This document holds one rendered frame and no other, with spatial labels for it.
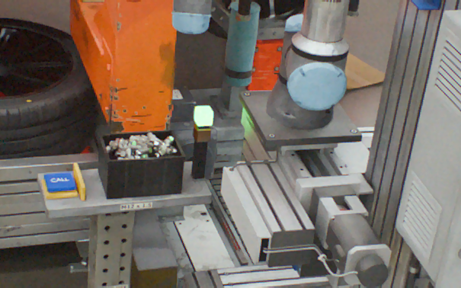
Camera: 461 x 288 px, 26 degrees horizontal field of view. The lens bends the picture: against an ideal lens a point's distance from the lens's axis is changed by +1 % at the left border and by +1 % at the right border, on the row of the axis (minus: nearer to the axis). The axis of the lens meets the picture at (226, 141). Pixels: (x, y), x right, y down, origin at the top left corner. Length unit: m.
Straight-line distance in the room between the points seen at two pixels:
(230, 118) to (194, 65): 0.89
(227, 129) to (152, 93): 0.75
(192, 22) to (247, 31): 1.04
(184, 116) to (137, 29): 0.60
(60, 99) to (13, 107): 0.14
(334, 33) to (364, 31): 2.86
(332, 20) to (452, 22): 0.29
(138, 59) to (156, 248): 0.62
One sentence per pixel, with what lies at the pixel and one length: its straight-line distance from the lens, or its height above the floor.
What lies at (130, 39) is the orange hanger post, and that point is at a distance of 2.54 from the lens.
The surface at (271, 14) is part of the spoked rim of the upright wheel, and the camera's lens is 3.25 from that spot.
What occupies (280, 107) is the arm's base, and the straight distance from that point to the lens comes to 2.17.
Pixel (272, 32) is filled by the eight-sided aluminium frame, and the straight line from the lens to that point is 3.16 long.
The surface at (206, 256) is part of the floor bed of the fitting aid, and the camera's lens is 2.98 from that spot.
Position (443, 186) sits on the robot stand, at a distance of 1.81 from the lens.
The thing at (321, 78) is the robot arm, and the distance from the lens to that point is 1.97.
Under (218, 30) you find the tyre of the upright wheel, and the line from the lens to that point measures 3.19.
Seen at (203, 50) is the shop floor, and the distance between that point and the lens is 4.40.
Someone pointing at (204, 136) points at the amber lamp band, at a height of 0.59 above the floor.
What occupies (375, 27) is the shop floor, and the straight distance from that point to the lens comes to 4.89.
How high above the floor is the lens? 1.87
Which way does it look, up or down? 30 degrees down
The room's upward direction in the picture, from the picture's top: 6 degrees clockwise
